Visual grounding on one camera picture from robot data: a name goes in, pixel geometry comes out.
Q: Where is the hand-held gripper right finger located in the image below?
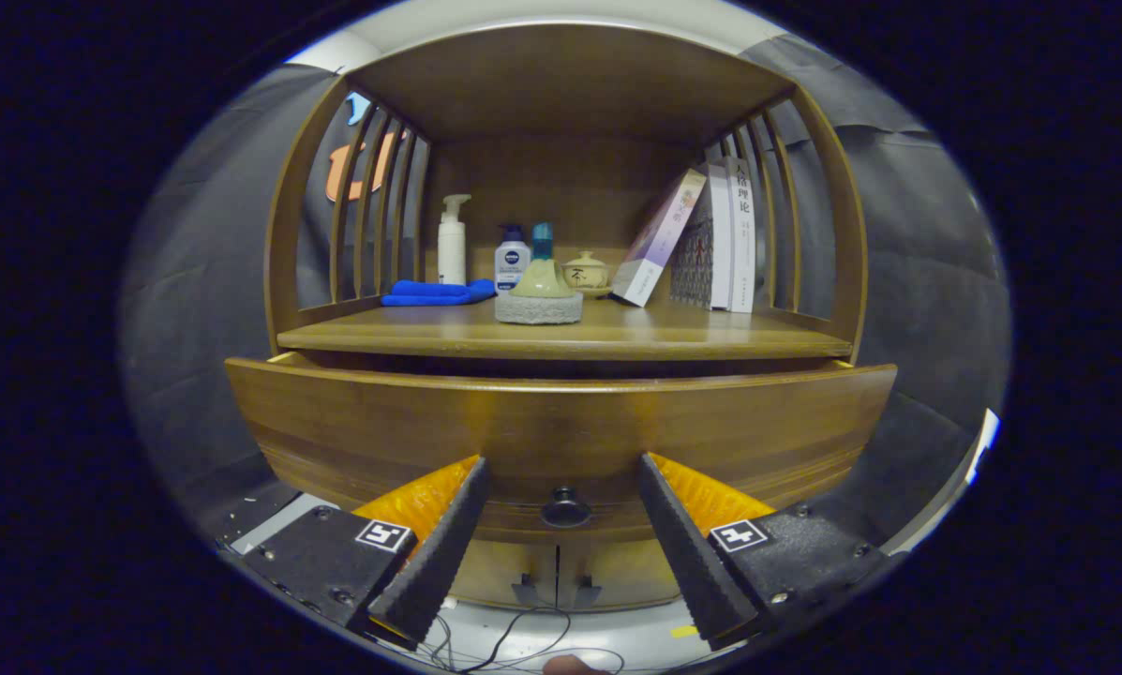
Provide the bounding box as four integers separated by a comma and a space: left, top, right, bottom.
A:
637, 452, 890, 653

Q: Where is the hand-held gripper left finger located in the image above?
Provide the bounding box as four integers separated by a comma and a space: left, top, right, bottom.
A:
240, 455, 492, 648

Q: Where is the black drawer knob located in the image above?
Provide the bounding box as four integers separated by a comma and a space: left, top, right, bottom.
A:
541, 486, 592, 529

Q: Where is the brown wooden drawer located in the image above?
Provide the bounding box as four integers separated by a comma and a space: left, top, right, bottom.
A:
225, 352, 899, 547

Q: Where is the pale green item translucent tray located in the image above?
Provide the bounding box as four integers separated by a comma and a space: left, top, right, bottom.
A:
495, 258, 584, 326

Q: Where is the wooden cabinet door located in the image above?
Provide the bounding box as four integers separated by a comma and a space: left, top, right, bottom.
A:
448, 539, 559, 608
558, 539, 683, 610

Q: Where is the brown wooden countertop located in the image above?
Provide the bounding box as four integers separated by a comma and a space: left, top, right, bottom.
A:
277, 295, 854, 363

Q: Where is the brown wooden cabinet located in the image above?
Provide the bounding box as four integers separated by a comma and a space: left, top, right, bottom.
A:
262, 23, 869, 615

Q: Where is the blue folded cloth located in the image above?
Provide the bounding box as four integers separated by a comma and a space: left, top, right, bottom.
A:
381, 278, 497, 308

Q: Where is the white lotion bottle blue cap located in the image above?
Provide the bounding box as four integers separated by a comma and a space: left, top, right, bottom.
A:
494, 223, 531, 293

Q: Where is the cream lidded tea cup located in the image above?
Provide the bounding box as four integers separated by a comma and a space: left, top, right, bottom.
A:
562, 249, 612, 299

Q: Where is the white pump bottle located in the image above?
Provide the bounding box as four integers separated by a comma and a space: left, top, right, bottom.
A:
438, 194, 472, 286

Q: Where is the purple and white book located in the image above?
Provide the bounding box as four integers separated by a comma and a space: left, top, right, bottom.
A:
610, 168, 708, 308

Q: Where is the black floor cable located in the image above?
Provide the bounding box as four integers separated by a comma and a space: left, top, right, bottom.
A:
425, 605, 627, 674

